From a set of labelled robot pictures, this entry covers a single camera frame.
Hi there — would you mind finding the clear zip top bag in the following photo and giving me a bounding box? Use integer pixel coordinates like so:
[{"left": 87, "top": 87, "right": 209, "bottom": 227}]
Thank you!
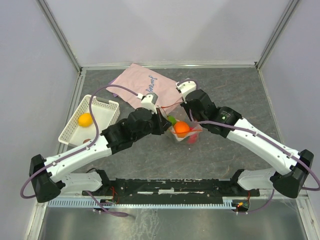
[{"left": 160, "top": 102, "right": 203, "bottom": 144}]

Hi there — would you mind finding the white perforated plastic basket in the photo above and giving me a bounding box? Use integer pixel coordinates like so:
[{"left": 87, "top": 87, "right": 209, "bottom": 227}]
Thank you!
[{"left": 58, "top": 94, "right": 120, "bottom": 147}]

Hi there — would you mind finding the light blue cable duct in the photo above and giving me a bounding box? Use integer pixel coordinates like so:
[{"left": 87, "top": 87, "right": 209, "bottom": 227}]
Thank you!
[{"left": 47, "top": 197, "right": 236, "bottom": 210}]

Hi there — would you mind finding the yellow lemon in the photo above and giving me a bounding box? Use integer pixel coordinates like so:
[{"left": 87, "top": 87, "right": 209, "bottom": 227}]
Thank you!
[{"left": 77, "top": 113, "right": 93, "bottom": 128}]

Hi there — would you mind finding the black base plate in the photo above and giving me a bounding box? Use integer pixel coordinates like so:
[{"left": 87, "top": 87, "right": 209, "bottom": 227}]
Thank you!
[{"left": 92, "top": 178, "right": 260, "bottom": 205}]

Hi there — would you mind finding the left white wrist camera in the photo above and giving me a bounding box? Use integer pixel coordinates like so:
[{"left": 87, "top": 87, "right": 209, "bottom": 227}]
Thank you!
[{"left": 137, "top": 92, "right": 158, "bottom": 114}]

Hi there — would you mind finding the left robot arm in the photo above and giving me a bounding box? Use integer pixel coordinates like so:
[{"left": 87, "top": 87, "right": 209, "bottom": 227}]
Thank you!
[{"left": 29, "top": 107, "right": 172, "bottom": 203}]

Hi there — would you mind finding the pink cloth with lettering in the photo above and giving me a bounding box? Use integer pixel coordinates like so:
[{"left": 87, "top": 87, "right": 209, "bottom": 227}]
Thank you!
[{"left": 113, "top": 63, "right": 181, "bottom": 107}]

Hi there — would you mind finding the green apple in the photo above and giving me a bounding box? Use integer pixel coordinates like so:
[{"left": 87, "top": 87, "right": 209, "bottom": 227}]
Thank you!
[{"left": 167, "top": 115, "right": 177, "bottom": 126}]

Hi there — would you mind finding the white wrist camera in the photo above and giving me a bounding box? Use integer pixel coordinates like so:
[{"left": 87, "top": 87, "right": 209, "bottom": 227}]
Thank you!
[
  {"left": 137, "top": 92, "right": 158, "bottom": 114},
  {"left": 175, "top": 79, "right": 198, "bottom": 95}
]

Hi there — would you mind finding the orange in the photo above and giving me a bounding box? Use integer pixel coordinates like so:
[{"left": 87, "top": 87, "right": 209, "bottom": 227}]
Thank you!
[{"left": 173, "top": 121, "right": 190, "bottom": 138}]

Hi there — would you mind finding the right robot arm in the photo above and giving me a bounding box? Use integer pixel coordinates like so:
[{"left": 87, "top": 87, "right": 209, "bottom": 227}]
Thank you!
[{"left": 181, "top": 89, "right": 314, "bottom": 199}]

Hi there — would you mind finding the red apple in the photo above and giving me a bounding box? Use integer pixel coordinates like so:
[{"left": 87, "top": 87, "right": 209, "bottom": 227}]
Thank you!
[{"left": 187, "top": 133, "right": 199, "bottom": 144}]

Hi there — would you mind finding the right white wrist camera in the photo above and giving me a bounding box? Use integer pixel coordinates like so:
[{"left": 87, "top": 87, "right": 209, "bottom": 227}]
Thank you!
[{"left": 175, "top": 79, "right": 198, "bottom": 95}]

